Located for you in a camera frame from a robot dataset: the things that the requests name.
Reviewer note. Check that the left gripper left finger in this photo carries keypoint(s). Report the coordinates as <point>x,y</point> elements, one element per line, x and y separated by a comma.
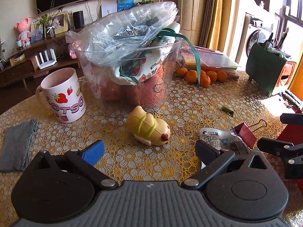
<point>82,162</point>

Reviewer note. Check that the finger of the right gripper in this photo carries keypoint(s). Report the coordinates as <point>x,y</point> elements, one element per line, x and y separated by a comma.
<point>288,118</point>
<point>285,150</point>

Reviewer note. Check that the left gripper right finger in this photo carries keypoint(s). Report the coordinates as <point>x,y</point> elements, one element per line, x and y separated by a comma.
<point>215,161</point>

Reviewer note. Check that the red white cardboard box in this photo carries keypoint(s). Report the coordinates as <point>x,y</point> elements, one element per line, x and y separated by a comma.
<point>293,133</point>

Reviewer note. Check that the white snack packet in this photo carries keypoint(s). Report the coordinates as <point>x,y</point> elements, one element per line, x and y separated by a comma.
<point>217,138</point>

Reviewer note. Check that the red binder clip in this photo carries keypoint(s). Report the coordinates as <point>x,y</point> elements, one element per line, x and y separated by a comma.
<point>246,132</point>

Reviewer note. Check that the orange green tissue box organizer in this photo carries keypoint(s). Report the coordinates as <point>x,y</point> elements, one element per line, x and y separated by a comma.
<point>270,68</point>

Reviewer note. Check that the small green wrapper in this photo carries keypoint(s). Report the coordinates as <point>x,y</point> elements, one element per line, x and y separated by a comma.
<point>228,111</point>

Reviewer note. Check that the yellow dog toy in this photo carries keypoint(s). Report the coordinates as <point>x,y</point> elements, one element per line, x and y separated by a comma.
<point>146,128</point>

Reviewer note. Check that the grey cloth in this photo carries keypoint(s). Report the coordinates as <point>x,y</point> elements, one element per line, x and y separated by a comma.
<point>17,143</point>

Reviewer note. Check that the pink strawberry mug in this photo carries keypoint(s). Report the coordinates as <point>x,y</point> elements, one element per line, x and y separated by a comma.
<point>60,93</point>

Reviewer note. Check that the orange tangerine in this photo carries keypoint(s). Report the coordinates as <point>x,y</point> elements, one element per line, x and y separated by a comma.
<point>181,72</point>
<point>191,76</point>
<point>205,81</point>
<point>221,76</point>

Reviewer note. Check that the white washing machine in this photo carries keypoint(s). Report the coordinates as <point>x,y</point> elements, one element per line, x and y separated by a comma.
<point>255,30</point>

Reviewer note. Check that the stack of clear plastic folders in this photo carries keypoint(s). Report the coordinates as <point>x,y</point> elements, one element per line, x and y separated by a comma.
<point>210,60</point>

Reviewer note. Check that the wooden tv cabinet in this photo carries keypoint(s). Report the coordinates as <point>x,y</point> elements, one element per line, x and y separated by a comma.
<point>38,58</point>

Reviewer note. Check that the clear plastic tub with bags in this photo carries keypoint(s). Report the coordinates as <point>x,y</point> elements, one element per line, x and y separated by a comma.
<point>128,58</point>

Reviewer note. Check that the yellow curtain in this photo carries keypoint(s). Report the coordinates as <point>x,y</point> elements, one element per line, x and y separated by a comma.
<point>211,24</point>

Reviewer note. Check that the pink plush pig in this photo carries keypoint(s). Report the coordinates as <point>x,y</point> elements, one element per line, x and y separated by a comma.
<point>24,36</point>

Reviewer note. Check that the black speaker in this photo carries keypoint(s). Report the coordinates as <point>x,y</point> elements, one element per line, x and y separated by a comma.
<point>78,19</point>

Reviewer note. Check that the framed photo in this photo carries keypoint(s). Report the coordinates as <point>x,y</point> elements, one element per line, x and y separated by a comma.
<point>60,22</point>

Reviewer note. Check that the white tablet board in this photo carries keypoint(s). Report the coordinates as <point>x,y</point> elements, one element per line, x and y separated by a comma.
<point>108,8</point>

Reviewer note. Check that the blue picture book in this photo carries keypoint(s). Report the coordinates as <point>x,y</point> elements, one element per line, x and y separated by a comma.
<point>124,5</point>

